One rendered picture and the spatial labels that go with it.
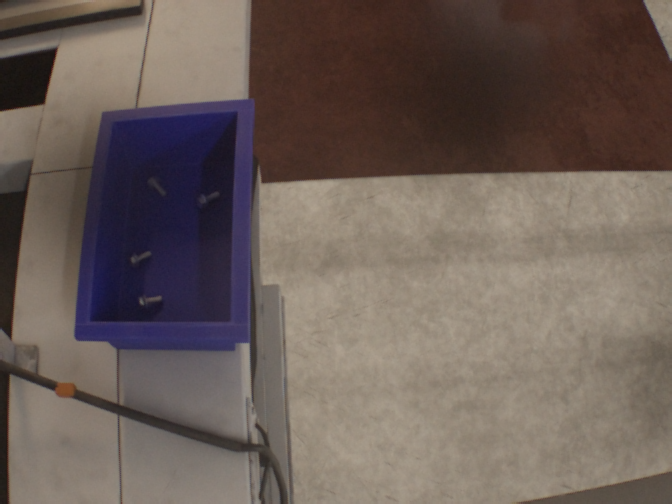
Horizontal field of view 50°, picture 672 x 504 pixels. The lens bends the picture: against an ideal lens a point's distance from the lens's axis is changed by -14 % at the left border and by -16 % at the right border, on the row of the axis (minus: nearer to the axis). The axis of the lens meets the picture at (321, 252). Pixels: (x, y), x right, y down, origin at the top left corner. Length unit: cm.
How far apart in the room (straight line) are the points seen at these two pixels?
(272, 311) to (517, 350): 63
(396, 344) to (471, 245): 27
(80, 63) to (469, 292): 102
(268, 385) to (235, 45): 49
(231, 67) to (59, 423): 43
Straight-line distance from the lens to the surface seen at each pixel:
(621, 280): 180
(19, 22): 103
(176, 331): 67
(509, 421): 162
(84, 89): 93
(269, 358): 118
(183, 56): 93
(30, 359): 78
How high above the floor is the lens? 152
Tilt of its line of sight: 63 degrees down
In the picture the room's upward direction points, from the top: 1 degrees counter-clockwise
